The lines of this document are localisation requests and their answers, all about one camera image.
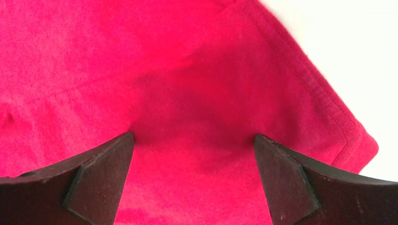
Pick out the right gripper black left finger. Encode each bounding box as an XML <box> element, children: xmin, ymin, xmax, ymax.
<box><xmin>0</xmin><ymin>132</ymin><xmax>134</xmax><ymax>225</ymax></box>

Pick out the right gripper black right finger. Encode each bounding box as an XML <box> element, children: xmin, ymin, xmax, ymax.
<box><xmin>254</xmin><ymin>135</ymin><xmax>398</xmax><ymax>225</ymax></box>

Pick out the red t-shirt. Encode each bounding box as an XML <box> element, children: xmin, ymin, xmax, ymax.
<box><xmin>0</xmin><ymin>0</ymin><xmax>378</xmax><ymax>225</ymax></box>

